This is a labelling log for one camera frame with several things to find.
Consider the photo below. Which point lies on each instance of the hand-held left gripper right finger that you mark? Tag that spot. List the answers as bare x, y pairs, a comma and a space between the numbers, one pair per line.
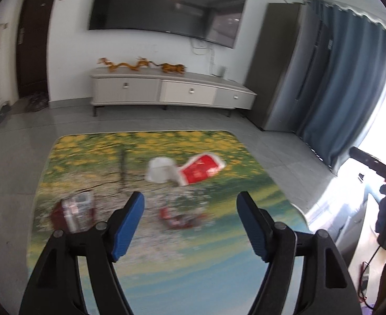
255, 229

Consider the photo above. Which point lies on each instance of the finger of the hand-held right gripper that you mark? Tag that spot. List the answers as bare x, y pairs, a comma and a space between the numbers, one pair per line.
363, 157

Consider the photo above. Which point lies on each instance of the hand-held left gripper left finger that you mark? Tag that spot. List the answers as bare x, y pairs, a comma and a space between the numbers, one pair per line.
127, 229

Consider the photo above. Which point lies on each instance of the red brown snack wrapper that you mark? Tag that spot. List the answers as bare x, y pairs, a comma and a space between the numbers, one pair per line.
183, 218

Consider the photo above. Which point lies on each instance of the brown silver snack wrapper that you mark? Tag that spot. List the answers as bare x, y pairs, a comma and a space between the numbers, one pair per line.
73, 211

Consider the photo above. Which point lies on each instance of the red white paper packet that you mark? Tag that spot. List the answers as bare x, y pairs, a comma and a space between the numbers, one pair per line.
199, 169

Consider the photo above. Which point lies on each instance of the floral printed coffee table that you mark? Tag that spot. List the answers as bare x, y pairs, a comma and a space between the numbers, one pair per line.
186, 259

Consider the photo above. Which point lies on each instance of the blue curtain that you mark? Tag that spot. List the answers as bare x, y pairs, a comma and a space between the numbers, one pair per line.
350, 88

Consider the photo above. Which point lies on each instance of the grey refrigerator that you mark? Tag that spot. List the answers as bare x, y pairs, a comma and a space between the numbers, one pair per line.
285, 72

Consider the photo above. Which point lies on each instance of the grey white television stand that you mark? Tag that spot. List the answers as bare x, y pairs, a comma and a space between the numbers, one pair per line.
173, 90

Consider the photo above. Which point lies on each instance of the brown sandals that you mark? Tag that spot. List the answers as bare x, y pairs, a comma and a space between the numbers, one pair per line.
37, 102

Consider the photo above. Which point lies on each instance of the white router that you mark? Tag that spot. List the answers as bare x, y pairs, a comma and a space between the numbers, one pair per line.
222, 71

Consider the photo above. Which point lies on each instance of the golden tiger figurine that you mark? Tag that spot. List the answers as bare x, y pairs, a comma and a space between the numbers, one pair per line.
173, 69

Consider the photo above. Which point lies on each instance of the black shoe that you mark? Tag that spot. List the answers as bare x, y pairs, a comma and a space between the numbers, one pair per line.
3, 114

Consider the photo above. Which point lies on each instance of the dark brown door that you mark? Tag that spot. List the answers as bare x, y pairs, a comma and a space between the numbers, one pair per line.
37, 39

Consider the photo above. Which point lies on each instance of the black wall television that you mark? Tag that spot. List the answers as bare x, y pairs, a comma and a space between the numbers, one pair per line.
166, 6

